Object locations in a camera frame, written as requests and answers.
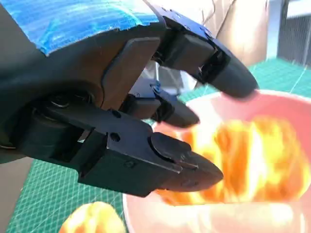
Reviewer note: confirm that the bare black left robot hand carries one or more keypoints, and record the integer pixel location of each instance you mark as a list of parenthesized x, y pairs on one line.
[(73, 109)]

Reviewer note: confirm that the round toy bread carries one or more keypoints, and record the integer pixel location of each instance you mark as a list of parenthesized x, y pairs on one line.
[(94, 218)]

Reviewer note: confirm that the pink bowl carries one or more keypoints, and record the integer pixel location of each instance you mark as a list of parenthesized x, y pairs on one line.
[(218, 218)]

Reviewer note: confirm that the long striped toy bread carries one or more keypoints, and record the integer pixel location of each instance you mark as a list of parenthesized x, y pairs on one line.
[(255, 157)]

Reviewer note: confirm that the green cutting mat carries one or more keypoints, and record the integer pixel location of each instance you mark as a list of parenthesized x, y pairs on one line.
[(48, 199)]

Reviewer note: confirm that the white cabinet with grey vent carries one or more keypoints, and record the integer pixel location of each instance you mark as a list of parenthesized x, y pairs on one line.
[(294, 38)]

